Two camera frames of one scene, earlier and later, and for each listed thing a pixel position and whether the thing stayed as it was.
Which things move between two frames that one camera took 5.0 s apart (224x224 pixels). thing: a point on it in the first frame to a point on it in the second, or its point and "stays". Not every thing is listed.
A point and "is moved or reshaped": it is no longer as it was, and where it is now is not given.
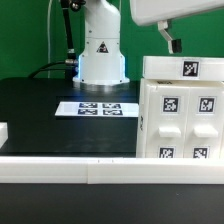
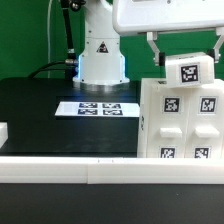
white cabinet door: (204, 129) stays
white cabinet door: (168, 113) stays
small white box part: (183, 68) is moved or reshaped
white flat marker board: (98, 109) stays
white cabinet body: (180, 119) stays
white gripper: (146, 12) to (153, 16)
